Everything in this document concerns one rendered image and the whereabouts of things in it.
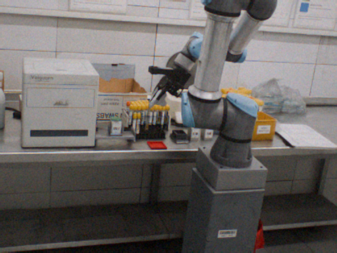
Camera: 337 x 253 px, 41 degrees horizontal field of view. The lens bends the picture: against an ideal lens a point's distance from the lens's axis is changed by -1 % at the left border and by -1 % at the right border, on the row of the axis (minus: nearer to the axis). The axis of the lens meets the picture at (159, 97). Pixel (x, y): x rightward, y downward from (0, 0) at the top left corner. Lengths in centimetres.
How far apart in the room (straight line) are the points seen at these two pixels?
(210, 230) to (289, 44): 147
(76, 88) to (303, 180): 190
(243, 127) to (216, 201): 27
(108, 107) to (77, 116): 35
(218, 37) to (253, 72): 129
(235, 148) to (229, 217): 25
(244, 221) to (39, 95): 87
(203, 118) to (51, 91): 58
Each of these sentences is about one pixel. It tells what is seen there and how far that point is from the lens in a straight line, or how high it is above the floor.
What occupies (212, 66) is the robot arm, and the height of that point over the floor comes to 129.
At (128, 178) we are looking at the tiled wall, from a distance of 263.
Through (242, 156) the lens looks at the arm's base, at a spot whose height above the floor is 99.
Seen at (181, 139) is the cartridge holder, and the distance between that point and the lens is 194.
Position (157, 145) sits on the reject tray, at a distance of 187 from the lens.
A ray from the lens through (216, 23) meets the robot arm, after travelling 141.
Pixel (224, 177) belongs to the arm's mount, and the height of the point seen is 92.
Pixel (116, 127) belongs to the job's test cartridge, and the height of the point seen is 95.
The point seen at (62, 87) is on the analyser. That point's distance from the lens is 171.
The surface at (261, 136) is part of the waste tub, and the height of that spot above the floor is 90.
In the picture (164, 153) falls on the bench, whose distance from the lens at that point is 185.
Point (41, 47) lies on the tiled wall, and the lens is 233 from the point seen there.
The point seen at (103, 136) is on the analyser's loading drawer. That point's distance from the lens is 182.
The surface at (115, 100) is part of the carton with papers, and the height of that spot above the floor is 98.
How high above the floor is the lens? 156
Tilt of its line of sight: 15 degrees down
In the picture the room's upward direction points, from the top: 6 degrees clockwise
